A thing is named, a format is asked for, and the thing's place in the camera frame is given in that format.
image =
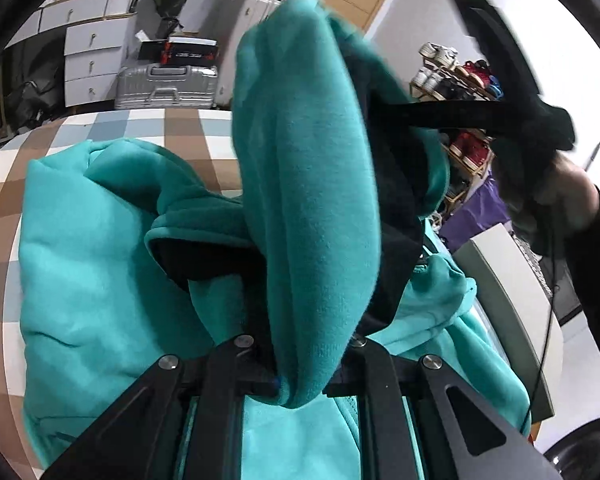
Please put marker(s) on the white side table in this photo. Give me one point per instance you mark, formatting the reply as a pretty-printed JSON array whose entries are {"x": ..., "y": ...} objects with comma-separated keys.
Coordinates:
[{"x": 510, "y": 310}]

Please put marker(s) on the flower bouquet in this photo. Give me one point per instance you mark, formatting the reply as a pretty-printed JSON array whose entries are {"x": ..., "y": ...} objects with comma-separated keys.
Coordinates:
[{"x": 167, "y": 2}]

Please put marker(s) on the white wicker basket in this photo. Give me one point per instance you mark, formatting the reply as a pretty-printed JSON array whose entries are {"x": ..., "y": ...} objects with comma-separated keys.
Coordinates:
[{"x": 535, "y": 265}]

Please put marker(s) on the black red shoe box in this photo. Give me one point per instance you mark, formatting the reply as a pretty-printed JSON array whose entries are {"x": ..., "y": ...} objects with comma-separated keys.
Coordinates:
[{"x": 185, "y": 52}]

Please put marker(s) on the teal zip jacket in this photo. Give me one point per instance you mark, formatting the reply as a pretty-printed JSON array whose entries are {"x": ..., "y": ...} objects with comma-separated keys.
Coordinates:
[{"x": 305, "y": 185}]

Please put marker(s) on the black backpack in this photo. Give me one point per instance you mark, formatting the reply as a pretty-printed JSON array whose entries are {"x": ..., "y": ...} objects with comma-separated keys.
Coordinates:
[{"x": 32, "y": 102}]

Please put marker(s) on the person's right hand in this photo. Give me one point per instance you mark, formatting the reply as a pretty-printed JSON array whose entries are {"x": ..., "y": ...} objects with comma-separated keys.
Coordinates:
[{"x": 570, "y": 195}]

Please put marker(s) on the silver suitcase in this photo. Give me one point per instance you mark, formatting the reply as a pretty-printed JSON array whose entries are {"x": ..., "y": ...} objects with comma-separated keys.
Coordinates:
[{"x": 165, "y": 87}]

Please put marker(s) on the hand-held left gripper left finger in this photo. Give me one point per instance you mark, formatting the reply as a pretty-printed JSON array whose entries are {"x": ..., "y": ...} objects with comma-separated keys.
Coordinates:
[{"x": 230, "y": 360}]

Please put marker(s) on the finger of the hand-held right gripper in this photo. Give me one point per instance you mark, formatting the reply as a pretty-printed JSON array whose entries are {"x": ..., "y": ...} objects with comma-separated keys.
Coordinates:
[{"x": 455, "y": 116}]

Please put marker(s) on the cream upright suitcase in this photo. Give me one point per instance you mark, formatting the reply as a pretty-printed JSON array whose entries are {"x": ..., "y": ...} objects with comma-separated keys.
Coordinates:
[{"x": 245, "y": 20}]

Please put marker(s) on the white drawer desk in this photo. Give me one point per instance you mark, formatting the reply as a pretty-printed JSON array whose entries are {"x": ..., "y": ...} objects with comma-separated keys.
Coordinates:
[{"x": 90, "y": 55}]

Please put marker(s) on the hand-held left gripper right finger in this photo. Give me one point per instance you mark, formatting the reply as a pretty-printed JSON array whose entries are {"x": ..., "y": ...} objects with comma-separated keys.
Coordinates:
[{"x": 375, "y": 365}]

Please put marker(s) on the purple plastic bag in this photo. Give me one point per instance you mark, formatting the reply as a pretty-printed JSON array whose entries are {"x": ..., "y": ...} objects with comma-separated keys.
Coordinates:
[{"x": 472, "y": 220}]

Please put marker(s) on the thin metal pole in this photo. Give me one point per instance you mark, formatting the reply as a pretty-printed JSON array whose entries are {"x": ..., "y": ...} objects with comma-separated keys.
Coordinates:
[{"x": 592, "y": 156}]

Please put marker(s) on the checkered tablecloth table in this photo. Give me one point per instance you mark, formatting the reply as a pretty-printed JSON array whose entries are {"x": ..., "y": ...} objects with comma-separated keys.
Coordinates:
[{"x": 190, "y": 130}]

